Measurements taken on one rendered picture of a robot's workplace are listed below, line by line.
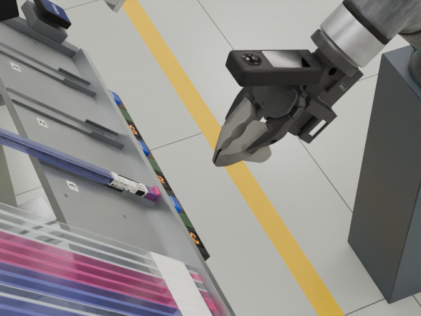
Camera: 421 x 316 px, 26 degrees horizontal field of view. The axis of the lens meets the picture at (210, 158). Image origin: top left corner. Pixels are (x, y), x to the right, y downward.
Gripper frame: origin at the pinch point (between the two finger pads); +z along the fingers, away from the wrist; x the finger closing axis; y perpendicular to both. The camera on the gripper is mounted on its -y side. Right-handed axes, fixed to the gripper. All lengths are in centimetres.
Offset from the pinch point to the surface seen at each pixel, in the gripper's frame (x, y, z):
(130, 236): -8.9, -11.9, 9.9
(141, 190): -0.6, -6.7, 8.5
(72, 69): 26.5, -5.0, 9.9
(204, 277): -14.4, -3.6, 8.3
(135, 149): 7.8, -3.6, 8.0
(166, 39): 107, 80, 24
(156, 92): 89, 73, 32
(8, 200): 51, 26, 52
